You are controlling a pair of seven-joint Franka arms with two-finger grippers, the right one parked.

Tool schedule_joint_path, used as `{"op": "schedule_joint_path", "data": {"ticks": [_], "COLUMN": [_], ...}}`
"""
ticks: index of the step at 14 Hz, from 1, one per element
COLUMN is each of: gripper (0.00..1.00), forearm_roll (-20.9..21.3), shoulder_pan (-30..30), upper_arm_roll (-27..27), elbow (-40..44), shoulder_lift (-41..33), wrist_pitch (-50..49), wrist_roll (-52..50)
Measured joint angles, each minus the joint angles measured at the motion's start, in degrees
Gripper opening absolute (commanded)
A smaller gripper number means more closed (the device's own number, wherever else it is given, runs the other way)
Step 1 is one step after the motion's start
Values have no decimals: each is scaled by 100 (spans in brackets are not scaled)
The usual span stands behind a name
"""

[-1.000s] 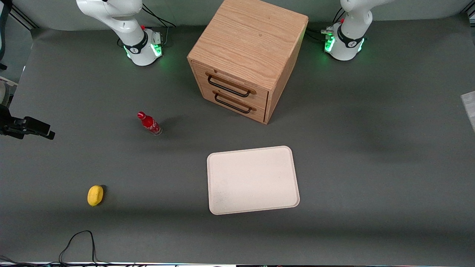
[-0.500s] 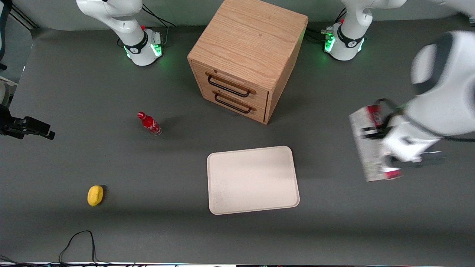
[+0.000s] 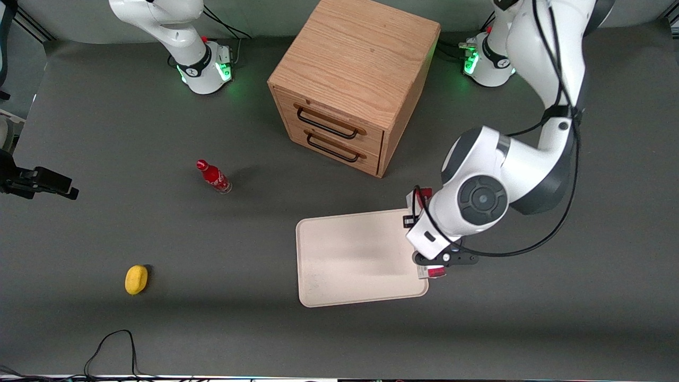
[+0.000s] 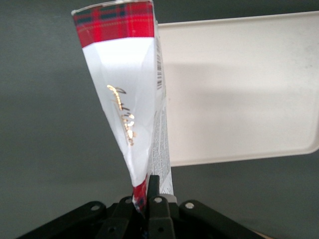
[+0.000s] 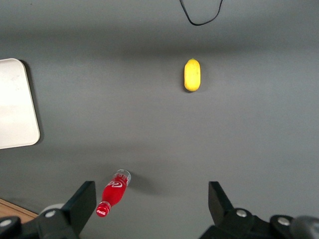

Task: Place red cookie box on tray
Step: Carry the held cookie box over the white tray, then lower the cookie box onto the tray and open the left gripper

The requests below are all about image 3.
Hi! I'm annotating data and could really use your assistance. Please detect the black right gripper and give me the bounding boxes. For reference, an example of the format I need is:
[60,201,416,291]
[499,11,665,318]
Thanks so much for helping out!
[412,240,479,267]

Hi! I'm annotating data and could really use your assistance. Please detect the red cookie box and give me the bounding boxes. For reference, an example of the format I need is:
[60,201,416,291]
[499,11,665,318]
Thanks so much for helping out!
[406,187,447,280]

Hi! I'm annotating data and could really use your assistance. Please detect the cream plastic tray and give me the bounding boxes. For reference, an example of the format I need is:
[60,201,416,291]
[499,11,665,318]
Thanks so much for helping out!
[295,209,429,308]

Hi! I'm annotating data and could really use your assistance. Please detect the yellow lemon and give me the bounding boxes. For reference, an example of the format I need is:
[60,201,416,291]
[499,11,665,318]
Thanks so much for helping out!
[125,265,150,296]

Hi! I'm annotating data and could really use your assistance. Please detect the red cola bottle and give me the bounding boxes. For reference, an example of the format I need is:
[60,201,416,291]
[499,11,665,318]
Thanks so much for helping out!
[196,159,233,195]

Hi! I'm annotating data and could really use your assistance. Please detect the wooden drawer front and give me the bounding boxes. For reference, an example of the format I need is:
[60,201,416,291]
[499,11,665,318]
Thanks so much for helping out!
[276,88,385,158]
[286,119,381,177]

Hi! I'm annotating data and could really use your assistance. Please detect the wooden drawer cabinet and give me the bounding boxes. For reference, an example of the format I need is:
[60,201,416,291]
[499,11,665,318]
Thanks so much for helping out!
[267,0,442,178]

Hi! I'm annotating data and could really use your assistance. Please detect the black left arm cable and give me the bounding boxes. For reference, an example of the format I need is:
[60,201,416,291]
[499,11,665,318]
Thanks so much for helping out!
[413,0,585,259]

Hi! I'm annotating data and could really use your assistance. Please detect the black hanging cable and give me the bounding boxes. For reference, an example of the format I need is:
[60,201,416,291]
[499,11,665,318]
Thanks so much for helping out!
[0,0,18,101]

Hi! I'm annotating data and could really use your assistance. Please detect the black looped table cable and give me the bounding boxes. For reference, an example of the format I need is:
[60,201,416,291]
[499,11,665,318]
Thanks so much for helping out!
[84,329,157,381]

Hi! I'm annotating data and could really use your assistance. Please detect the black drawer handle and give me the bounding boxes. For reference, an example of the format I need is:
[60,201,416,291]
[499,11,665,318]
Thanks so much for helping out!
[293,102,367,141]
[304,129,368,163]

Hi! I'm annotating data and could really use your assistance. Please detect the black left base cables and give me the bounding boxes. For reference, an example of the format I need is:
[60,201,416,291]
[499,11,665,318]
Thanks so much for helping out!
[439,12,497,63]

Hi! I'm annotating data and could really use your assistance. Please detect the black base cables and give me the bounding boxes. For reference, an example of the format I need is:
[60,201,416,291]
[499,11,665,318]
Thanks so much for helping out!
[203,4,253,42]
[439,12,497,63]

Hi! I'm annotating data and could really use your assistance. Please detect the black right base cables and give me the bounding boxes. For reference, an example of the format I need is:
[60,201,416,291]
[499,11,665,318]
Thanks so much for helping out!
[203,4,253,42]

